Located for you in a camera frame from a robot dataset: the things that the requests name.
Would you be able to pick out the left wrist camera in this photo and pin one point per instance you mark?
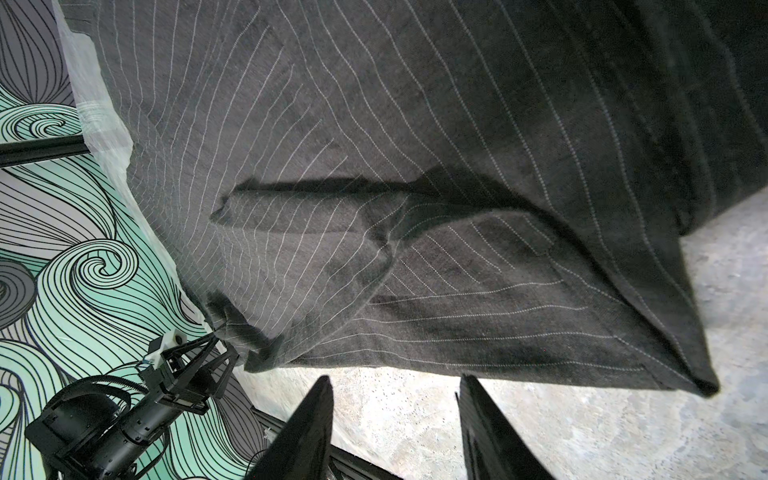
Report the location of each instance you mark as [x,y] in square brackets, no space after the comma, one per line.
[171,339]

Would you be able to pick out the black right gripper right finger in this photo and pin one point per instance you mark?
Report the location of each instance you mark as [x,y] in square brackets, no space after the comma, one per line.
[491,446]

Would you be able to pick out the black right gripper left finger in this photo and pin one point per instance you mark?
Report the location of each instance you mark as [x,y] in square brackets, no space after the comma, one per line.
[302,448]

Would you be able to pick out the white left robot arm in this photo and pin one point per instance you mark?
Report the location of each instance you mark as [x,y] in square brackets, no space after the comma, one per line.
[100,426]

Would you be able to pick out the dark grey pinstripe shirt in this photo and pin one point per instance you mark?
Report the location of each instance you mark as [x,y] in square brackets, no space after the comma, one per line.
[495,188]

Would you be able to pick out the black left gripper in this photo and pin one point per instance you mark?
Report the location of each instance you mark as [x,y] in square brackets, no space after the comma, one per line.
[191,374]

